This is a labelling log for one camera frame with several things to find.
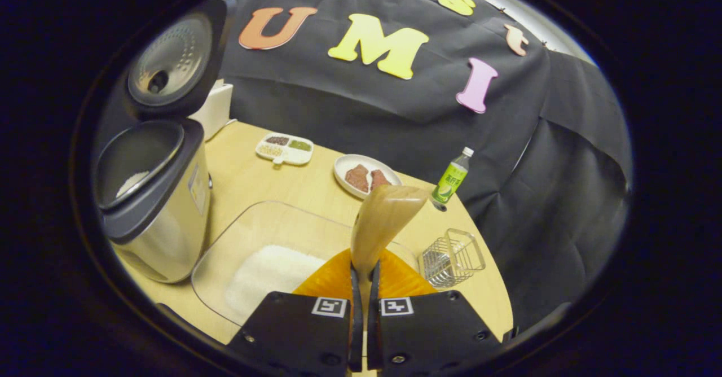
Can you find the white round plate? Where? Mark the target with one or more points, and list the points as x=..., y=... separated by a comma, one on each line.
x=344, y=165

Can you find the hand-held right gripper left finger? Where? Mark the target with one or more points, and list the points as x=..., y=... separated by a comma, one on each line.
x=355, y=309

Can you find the brown meat piece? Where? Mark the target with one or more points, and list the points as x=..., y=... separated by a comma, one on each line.
x=379, y=178
x=357, y=178

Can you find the grey silver rice cooker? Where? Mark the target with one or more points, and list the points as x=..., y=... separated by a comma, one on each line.
x=163, y=219

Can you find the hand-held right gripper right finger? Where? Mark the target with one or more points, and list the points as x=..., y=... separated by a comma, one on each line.
x=373, y=309

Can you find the black backdrop cloth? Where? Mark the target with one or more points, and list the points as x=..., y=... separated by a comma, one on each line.
x=395, y=112

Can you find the green drink bottle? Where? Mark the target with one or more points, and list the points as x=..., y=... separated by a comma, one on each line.
x=451, y=182

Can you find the white divided bean dish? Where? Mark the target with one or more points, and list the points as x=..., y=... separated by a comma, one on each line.
x=285, y=151

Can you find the wooden spoon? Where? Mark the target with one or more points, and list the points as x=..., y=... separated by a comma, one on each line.
x=383, y=219

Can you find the clear plastic tray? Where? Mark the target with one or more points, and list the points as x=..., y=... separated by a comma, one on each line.
x=271, y=219

